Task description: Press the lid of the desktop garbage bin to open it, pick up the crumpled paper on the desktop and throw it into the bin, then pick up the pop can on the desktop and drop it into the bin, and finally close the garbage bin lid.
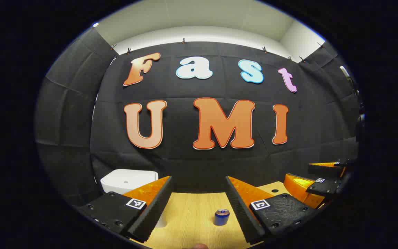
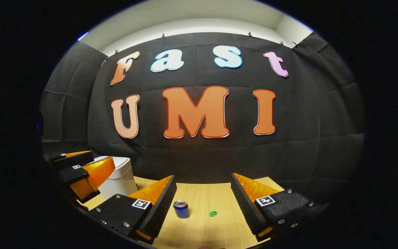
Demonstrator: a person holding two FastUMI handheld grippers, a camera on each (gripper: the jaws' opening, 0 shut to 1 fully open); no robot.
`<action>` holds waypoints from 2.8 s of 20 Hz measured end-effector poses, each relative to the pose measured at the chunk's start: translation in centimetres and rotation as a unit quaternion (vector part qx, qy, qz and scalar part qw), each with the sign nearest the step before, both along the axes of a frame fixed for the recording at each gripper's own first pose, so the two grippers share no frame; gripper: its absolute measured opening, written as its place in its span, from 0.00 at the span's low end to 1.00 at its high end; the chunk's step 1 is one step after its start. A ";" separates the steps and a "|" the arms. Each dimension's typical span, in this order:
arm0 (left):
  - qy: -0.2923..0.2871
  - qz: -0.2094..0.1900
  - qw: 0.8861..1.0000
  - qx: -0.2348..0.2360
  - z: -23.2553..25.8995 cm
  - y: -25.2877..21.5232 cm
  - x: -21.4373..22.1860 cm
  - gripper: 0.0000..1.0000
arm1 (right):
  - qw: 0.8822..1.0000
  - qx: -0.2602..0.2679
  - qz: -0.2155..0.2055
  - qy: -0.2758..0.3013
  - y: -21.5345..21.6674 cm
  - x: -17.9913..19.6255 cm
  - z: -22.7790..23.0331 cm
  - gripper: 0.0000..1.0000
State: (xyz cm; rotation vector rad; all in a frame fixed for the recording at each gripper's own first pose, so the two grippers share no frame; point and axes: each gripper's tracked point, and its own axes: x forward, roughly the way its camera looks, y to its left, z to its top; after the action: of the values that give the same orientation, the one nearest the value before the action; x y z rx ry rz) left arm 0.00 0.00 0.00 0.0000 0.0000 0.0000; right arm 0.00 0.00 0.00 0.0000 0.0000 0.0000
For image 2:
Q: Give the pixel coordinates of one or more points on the green paper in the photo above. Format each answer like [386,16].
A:
[213,213]

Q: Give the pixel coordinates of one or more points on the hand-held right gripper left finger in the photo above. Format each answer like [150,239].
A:
[162,204]

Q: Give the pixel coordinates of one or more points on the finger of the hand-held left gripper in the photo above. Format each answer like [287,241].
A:
[95,176]
[76,160]

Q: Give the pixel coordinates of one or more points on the black backdrop cloth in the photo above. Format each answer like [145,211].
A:
[192,159]

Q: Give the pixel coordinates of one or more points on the white desktop garbage bin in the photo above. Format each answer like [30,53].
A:
[121,185]

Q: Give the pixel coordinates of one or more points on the wooden desktop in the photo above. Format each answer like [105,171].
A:
[206,200]

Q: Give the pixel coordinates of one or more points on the blue pop can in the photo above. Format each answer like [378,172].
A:
[181,209]

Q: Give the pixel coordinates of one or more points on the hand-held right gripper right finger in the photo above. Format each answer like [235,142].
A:
[245,204]

